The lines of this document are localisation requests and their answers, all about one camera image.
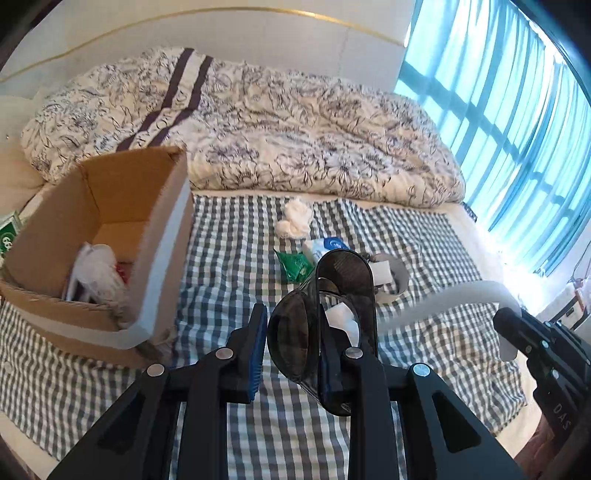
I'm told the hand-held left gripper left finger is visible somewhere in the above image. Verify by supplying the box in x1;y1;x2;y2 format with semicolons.
46;304;269;480

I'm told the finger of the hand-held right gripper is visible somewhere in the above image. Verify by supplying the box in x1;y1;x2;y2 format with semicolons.
493;308;552;358

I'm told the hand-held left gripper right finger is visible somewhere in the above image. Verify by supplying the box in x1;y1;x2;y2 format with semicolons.
318;318;527;480

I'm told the dark translucent plastic case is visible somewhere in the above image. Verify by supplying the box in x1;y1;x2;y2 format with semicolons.
267;249;379;416

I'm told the white curved strip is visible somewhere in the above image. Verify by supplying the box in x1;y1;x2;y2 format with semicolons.
381;281;522;363

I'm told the green plastic packet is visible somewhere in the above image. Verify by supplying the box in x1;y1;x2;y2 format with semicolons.
273;248;317;283

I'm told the grey tape roll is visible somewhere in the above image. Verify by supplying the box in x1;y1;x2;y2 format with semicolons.
365;253;411;303

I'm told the cardboard box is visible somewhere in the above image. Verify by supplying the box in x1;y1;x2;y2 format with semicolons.
0;147;195;370

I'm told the person's right hand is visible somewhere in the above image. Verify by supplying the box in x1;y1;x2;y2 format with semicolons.
522;413;587;480

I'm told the white bedside cabinet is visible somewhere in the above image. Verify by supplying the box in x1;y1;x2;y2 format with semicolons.
536;277;591;333

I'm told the white paper packet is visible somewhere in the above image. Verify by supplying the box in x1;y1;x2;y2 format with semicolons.
324;298;362;347

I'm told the grey white checked blanket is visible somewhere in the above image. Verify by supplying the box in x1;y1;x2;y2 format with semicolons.
0;191;529;480

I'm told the white blue tissue pack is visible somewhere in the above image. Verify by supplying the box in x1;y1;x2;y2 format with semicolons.
302;236;354;266

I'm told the crumpled white tissue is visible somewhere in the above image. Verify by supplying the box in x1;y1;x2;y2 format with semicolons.
276;199;314;238

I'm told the white plastic item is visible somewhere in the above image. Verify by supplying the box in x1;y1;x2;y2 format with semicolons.
62;242;127;305

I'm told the floral duvet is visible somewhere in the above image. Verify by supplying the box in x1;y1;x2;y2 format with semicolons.
21;46;466;208

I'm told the blue curtain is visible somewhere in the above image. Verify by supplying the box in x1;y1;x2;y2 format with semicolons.
394;0;591;278

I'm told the green white carton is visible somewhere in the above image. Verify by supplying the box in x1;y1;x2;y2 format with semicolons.
0;210;21;261

